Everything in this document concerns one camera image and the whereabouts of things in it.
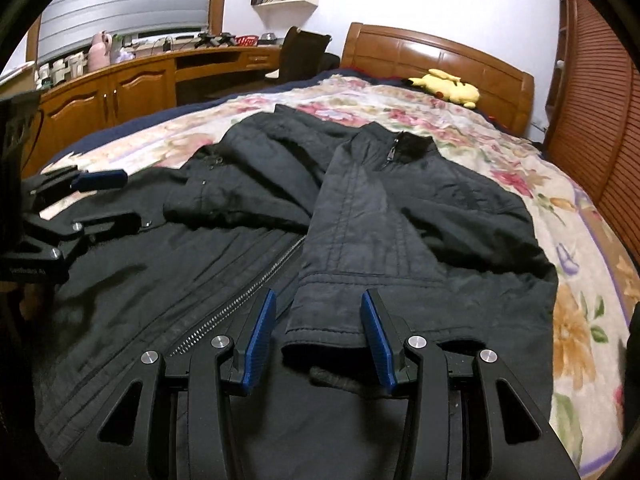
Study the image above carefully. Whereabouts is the black cloth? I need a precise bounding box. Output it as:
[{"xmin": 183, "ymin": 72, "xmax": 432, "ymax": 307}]
[{"xmin": 617, "ymin": 300, "xmax": 640, "ymax": 461}]

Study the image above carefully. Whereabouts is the floral blanket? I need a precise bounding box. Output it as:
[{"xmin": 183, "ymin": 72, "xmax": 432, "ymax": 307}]
[{"xmin": 40, "ymin": 72, "xmax": 640, "ymax": 480}]

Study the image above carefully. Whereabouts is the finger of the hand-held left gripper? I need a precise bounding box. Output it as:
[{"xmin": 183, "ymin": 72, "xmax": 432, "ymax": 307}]
[
  {"xmin": 22, "ymin": 166, "xmax": 127, "ymax": 211},
  {"xmin": 30, "ymin": 211, "xmax": 144, "ymax": 261}
]

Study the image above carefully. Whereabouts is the black gadget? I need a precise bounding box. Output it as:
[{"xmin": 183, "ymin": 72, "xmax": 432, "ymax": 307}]
[{"xmin": 192, "ymin": 31, "xmax": 236, "ymax": 51}]

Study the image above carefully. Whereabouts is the wooden louvered wardrobe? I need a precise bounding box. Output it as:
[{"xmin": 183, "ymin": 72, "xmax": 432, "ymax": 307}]
[{"xmin": 542, "ymin": 0, "xmax": 640, "ymax": 261}]

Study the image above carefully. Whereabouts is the wooden desk cabinet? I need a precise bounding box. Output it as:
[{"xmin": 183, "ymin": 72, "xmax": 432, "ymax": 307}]
[{"xmin": 35, "ymin": 42, "xmax": 285, "ymax": 161}]

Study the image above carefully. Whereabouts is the grey window blind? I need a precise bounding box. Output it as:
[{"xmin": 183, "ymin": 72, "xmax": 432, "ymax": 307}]
[{"xmin": 37, "ymin": 0, "xmax": 213, "ymax": 68}]

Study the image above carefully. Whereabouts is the yellow plush toy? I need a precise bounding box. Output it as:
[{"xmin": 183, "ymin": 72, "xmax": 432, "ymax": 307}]
[{"xmin": 407, "ymin": 68, "xmax": 481, "ymax": 109}]

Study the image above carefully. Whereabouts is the wooden bed headboard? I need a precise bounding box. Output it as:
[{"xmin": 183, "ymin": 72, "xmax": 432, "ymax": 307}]
[{"xmin": 340, "ymin": 22, "xmax": 536, "ymax": 136}]

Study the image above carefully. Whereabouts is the pink bottle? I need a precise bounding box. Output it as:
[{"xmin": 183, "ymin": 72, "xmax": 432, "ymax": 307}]
[{"xmin": 87, "ymin": 31, "xmax": 112, "ymax": 70}]

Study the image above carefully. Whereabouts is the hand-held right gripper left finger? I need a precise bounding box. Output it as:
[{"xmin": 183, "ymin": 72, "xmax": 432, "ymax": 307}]
[{"xmin": 62, "ymin": 287, "xmax": 278, "ymax": 480}]

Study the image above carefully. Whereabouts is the white cup set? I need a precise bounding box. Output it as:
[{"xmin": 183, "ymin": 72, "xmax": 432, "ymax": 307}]
[{"xmin": 36, "ymin": 52, "xmax": 87, "ymax": 90}]

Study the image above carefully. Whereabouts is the black jacket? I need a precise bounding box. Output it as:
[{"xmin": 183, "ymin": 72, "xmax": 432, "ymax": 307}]
[{"xmin": 32, "ymin": 104, "xmax": 560, "ymax": 480}]

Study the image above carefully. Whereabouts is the wooden window frame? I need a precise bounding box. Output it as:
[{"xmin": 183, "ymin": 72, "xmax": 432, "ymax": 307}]
[{"xmin": 25, "ymin": 0, "xmax": 232, "ymax": 68}]

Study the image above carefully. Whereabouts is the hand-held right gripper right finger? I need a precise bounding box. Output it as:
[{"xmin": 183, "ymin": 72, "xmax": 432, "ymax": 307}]
[{"xmin": 361, "ymin": 288, "xmax": 581, "ymax": 480}]

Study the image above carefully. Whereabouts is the dark chair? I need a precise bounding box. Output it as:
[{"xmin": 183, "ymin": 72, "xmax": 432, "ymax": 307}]
[{"xmin": 277, "ymin": 26, "xmax": 332, "ymax": 81}]

